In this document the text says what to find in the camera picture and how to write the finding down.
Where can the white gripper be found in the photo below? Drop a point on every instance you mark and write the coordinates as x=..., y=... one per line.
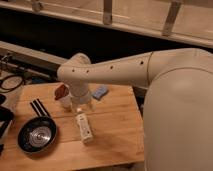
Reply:
x=84, y=127

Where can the black ceramic bowl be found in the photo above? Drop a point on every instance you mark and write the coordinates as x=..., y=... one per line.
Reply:
x=37, y=135

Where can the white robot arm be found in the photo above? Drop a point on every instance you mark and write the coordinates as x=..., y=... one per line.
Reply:
x=178, y=106

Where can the red and white cup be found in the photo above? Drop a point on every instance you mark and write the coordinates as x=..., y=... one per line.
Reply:
x=63, y=96

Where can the blue sponge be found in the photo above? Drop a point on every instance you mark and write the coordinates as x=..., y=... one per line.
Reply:
x=101, y=91

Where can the black chopsticks pair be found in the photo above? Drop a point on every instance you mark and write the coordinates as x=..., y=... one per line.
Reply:
x=39, y=108

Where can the black device at left edge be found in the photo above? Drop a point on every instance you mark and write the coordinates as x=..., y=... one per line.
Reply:
x=6, y=116

